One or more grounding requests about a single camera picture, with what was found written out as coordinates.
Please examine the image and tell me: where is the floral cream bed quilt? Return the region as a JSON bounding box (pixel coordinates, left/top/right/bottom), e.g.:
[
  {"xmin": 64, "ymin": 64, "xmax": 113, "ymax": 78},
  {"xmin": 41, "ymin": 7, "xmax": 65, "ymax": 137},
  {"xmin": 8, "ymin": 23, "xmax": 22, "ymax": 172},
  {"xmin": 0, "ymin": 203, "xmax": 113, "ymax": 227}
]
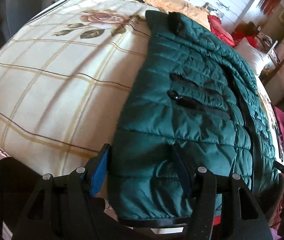
[{"xmin": 0, "ymin": 0, "xmax": 284, "ymax": 178}]

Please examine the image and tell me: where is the framed photo on headboard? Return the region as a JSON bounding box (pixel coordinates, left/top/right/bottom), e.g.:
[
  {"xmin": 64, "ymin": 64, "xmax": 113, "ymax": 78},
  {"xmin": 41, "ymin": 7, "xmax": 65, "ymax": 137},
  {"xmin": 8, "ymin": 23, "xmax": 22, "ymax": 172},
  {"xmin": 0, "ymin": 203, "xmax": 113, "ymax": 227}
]
[{"xmin": 203, "ymin": 2, "xmax": 224, "ymax": 20}]

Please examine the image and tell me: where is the beige ruffled pillow cover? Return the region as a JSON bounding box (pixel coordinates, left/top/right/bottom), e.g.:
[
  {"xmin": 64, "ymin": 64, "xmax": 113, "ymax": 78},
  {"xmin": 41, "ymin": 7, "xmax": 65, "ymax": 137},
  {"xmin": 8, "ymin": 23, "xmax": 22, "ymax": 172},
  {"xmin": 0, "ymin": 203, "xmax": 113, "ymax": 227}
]
[{"xmin": 143, "ymin": 0, "xmax": 211, "ymax": 31}]

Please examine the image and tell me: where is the grey refrigerator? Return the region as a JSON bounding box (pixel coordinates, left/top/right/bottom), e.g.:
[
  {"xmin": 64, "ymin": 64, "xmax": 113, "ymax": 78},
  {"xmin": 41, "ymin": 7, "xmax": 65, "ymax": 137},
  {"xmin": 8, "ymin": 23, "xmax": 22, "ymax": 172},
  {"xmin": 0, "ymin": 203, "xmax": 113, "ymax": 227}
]
[{"xmin": 0, "ymin": 0, "xmax": 42, "ymax": 44}]

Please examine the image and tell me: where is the dark green puffer jacket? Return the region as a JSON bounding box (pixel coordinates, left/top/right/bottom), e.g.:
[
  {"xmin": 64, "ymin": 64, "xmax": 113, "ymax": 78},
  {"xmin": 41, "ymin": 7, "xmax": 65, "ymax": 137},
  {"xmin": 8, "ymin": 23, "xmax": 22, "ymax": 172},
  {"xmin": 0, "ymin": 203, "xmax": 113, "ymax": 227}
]
[{"xmin": 108, "ymin": 10, "xmax": 279, "ymax": 224}]

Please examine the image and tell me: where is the red ruffled cushion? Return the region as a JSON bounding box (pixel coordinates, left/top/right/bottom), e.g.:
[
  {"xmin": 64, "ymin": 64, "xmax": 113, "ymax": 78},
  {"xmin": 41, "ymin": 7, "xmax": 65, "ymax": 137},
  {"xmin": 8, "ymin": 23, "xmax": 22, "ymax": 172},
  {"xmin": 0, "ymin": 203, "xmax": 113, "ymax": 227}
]
[{"xmin": 208, "ymin": 15, "xmax": 235, "ymax": 48}]

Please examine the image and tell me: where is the white satin pillow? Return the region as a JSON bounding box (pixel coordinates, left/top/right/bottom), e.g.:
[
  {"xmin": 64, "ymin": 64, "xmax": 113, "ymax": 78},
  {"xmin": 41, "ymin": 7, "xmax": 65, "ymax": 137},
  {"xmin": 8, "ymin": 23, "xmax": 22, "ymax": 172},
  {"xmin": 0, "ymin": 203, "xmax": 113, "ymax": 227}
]
[{"xmin": 234, "ymin": 38, "xmax": 270, "ymax": 76}]

